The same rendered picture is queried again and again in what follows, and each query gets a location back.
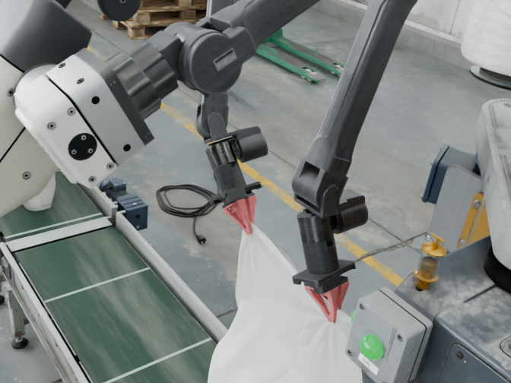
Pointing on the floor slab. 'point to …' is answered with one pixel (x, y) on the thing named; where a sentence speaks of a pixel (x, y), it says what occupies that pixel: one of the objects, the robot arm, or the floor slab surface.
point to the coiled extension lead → (188, 208)
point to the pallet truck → (299, 55)
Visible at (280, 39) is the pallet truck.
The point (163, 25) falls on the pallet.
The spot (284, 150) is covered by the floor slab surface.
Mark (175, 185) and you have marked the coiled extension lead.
